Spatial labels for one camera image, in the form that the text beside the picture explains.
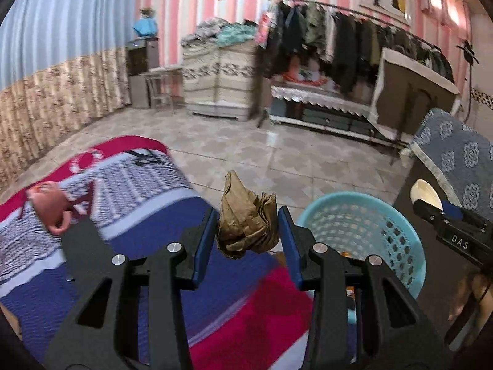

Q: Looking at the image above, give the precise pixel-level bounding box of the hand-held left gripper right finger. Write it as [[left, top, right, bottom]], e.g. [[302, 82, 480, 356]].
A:
[[277, 205, 453, 370]]

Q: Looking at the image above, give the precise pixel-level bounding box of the pink metal cup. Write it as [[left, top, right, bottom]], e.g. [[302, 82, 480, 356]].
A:
[[26, 181, 72, 236]]

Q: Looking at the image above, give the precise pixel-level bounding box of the red white hanging bag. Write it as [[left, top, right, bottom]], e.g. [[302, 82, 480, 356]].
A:
[[255, 6, 276, 49]]

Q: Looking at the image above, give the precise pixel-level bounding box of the metal clothes rack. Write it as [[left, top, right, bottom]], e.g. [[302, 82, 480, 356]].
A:
[[257, 0, 443, 128]]

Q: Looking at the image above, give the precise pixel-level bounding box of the low dark cabinet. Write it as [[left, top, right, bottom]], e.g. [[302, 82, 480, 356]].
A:
[[270, 96, 389, 141]]

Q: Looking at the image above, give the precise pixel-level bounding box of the pile of clothes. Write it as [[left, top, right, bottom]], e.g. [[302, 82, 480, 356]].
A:
[[181, 17, 258, 47]]

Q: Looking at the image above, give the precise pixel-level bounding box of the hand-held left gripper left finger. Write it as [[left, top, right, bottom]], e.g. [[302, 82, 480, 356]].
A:
[[44, 207, 219, 370]]

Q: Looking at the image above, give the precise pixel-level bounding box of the white lace cloth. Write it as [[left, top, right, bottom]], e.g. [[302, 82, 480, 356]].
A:
[[271, 85, 372, 118]]

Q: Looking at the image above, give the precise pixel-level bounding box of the blue bottle cover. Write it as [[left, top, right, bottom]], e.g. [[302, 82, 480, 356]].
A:
[[133, 17, 158, 38]]

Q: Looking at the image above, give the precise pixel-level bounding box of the grey water dispenser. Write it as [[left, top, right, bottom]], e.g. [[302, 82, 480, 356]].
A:
[[125, 36, 160, 109]]

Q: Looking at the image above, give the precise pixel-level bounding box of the cabinet with patterned cover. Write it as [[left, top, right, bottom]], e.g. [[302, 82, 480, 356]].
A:
[[182, 40, 258, 122]]

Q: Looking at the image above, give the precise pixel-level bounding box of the person's right hand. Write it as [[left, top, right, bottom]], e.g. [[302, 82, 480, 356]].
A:
[[449, 272, 493, 322]]

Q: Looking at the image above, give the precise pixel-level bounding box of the row of hanging clothes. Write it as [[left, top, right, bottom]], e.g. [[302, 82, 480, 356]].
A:
[[266, 0, 455, 93]]

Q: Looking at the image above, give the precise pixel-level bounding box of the blue floral curtain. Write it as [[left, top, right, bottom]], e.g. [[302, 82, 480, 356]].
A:
[[0, 0, 139, 193]]

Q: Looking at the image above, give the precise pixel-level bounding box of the black flat case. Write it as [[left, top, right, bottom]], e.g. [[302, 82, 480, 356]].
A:
[[61, 218, 129, 278]]

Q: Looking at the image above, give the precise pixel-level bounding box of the striped red blue blanket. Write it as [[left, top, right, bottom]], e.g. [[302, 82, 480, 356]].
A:
[[0, 135, 357, 370]]

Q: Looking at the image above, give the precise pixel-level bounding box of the brown paper ball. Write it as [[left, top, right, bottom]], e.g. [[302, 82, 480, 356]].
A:
[[216, 170, 279, 260]]

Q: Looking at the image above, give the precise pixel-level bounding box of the small metal table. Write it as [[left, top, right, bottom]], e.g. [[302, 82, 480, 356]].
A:
[[139, 65, 183, 113]]

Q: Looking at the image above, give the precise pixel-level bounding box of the cream round disc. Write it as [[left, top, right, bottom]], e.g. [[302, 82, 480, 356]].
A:
[[409, 179, 443, 209]]

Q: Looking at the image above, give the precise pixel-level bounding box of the pink printed cushion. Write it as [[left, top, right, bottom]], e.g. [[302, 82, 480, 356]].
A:
[[283, 64, 328, 85]]

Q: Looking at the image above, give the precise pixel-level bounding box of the black tripod stand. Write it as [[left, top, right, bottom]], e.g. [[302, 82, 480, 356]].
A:
[[456, 39, 480, 124]]

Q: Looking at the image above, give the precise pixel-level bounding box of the light blue plastic basket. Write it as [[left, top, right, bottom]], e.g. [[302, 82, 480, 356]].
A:
[[296, 192, 427, 326]]

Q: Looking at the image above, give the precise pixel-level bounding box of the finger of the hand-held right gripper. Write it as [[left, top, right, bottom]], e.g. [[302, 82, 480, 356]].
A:
[[413, 199, 488, 240], [442, 199, 493, 228]]

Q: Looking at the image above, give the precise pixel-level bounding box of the grey patterned fringed cloth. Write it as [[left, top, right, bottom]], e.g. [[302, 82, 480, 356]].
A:
[[401, 108, 493, 220]]

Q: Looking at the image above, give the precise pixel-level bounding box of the brown board white trim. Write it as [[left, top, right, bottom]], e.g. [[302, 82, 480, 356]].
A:
[[370, 47, 462, 141]]

